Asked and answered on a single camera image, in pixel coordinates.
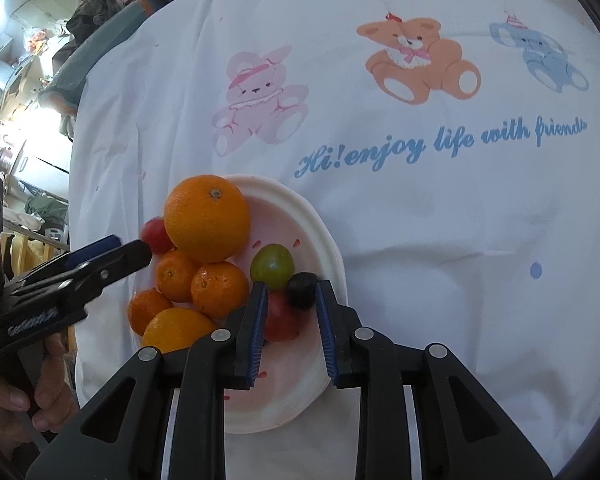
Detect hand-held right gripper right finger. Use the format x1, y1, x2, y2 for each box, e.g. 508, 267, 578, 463
315, 280, 554, 480

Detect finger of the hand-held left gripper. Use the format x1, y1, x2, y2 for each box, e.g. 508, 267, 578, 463
17, 234, 122, 286
10, 239, 154, 311

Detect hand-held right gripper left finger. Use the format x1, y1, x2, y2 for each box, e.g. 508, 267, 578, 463
25, 281, 270, 480

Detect red plum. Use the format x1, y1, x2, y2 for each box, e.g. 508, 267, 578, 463
141, 217, 175, 256
264, 291, 301, 343

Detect pink strawberry-shaped plate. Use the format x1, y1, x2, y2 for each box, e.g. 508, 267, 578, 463
150, 174, 342, 435

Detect dark purple plum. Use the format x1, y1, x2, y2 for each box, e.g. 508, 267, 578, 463
285, 271, 319, 311

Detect small mandarin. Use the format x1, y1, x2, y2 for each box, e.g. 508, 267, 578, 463
154, 249, 203, 303
127, 288, 175, 337
190, 261, 251, 320

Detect green round fruit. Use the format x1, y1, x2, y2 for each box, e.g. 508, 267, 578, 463
250, 243, 295, 292

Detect medium orange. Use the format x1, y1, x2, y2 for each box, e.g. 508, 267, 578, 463
142, 307, 218, 356

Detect large orange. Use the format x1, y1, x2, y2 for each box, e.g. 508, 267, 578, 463
163, 174, 252, 264

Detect person's left hand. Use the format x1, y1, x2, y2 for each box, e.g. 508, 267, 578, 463
0, 332, 80, 453

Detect green cloth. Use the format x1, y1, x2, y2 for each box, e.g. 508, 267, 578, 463
24, 195, 71, 221

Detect yellow cloth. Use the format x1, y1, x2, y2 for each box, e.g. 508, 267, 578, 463
5, 232, 56, 278

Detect white cabinet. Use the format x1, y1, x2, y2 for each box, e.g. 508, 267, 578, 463
17, 152, 73, 196

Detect white printed cloth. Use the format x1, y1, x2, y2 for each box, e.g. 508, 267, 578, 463
67, 0, 600, 480

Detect pile of dark clothes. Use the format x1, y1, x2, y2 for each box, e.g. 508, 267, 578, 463
37, 0, 221, 116

